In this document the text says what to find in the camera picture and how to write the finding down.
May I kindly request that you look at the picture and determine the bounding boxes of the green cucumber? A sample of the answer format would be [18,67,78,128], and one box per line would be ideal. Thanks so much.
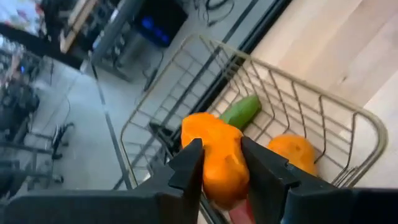
[218,94,262,131]

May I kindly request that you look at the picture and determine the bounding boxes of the orange carrot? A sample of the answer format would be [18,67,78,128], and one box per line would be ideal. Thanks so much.
[180,112,251,212]

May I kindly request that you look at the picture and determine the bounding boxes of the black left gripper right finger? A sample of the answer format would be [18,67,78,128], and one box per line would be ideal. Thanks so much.
[241,136,354,224]

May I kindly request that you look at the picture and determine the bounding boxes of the coiled black cable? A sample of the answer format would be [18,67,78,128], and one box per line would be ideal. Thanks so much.
[192,0,238,28]

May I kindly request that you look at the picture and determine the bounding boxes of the black wheeled chair base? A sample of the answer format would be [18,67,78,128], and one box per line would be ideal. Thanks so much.
[27,121,76,185]

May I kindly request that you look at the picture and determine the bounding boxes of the red chili pepper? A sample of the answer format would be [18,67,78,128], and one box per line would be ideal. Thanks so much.
[228,198,256,224]

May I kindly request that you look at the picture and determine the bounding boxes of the lumpy orange produce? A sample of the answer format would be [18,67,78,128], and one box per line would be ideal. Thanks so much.
[267,134,318,177]

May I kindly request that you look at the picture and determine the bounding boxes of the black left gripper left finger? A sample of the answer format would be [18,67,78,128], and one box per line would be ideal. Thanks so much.
[136,138,205,224]

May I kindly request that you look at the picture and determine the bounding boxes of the grey metal rack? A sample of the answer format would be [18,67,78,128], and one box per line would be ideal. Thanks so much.
[89,0,167,83]

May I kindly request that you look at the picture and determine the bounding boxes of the black box blue light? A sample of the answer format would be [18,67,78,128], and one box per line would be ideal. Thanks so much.
[132,0,190,48]

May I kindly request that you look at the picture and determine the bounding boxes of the wire basket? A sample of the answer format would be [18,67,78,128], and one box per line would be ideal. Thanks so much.
[119,33,389,224]

